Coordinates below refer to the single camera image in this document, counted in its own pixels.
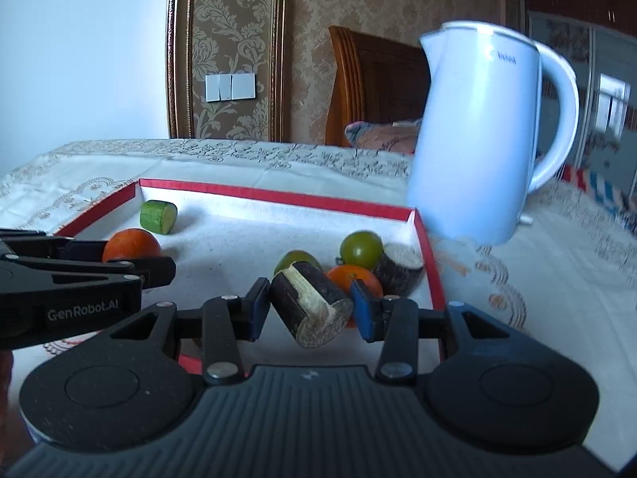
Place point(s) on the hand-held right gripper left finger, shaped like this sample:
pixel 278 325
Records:
pixel 259 308

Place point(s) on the green cucumber piece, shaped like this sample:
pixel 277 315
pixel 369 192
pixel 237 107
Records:
pixel 157 216

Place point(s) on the colourful zigzag blanket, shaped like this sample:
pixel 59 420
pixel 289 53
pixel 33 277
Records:
pixel 607 194

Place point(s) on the notched sugarcane piece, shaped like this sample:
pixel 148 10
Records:
pixel 308 308

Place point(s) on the crumpled pink grey blanket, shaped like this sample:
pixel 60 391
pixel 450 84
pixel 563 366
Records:
pixel 383 137

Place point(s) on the red shallow cardboard box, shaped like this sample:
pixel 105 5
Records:
pixel 239 239

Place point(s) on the large orange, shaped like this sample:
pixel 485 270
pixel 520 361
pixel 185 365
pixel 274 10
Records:
pixel 133 244

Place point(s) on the wooden bed headboard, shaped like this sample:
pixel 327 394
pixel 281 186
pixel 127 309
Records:
pixel 378 89

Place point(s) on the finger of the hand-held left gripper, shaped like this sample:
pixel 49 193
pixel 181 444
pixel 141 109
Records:
pixel 157 271
pixel 50 245

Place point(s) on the white electric kettle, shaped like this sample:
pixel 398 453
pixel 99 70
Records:
pixel 473 134

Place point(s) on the green lime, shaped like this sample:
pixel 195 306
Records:
pixel 293 260

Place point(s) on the floral sliding door wardrobe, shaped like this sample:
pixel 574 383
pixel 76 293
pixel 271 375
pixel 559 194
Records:
pixel 607 84

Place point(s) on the small orange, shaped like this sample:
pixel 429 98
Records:
pixel 351 275

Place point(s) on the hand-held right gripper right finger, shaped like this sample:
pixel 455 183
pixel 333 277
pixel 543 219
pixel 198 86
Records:
pixel 361 313

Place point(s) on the olive green tomato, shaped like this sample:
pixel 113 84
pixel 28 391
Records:
pixel 362 248

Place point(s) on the white wall switch panel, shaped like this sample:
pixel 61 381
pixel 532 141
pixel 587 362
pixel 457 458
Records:
pixel 230 87

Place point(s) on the short sugarcane piece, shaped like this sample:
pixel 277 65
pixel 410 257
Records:
pixel 398 269

